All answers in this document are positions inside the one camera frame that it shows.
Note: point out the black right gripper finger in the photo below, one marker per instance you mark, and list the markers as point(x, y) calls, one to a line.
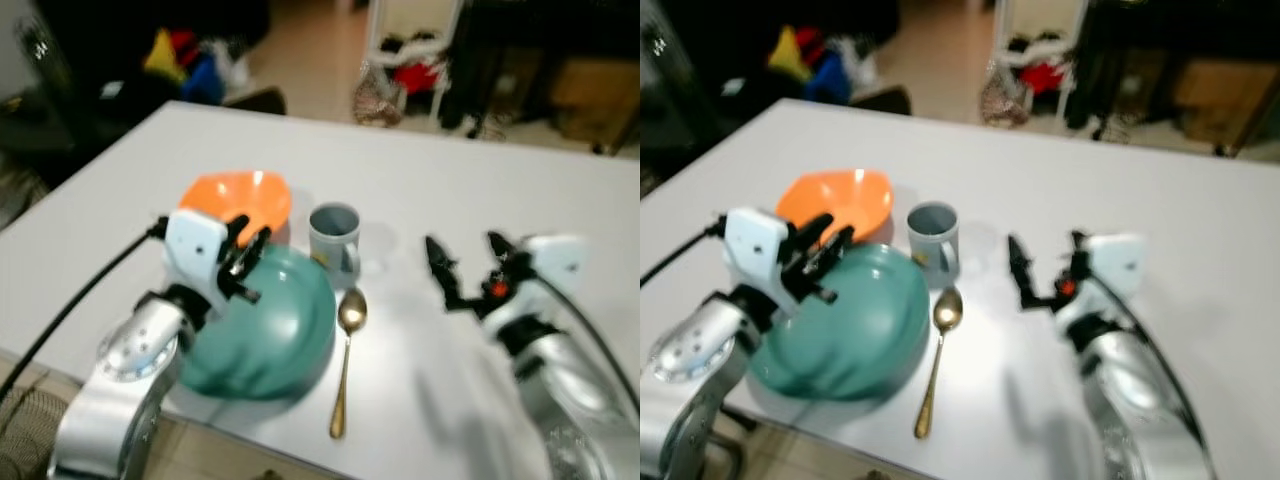
point(1078, 244)
point(500, 246)
point(1022, 265)
point(442, 268)

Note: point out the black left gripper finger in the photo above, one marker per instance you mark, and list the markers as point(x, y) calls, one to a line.
point(812, 232)
point(838, 244)
point(259, 245)
point(238, 232)

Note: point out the teal plate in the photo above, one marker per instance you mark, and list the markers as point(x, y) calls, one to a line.
point(275, 330)
point(860, 330)

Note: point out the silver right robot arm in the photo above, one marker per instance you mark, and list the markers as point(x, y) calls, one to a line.
point(570, 390)
point(1130, 390)

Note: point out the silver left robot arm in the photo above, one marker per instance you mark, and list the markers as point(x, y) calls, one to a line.
point(690, 395)
point(120, 400)

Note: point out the orange bowl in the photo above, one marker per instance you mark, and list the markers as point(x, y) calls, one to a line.
point(845, 195)
point(245, 195)

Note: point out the grey mug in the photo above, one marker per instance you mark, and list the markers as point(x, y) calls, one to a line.
point(932, 245)
point(332, 245)

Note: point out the gold spoon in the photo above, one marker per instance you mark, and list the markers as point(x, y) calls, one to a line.
point(351, 312)
point(947, 310)

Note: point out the blue cloth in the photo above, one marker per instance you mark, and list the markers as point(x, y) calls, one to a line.
point(828, 80)
point(205, 82)

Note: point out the red cloth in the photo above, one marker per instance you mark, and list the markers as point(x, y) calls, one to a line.
point(415, 78)
point(1043, 78)

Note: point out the yellow cloth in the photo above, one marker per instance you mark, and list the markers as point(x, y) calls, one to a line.
point(163, 60)
point(788, 58)

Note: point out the brown cardboard box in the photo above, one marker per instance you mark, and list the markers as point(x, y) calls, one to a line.
point(1225, 100)
point(595, 95)

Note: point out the white rack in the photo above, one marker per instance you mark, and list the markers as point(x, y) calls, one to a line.
point(1075, 50)
point(445, 50)

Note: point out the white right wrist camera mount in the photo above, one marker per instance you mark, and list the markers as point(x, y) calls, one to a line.
point(1118, 262)
point(555, 262)

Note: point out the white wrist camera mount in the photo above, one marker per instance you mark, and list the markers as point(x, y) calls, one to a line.
point(555, 262)
point(192, 245)
point(1118, 262)
point(752, 245)

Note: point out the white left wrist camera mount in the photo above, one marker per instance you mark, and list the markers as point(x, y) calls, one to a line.
point(752, 245)
point(192, 245)

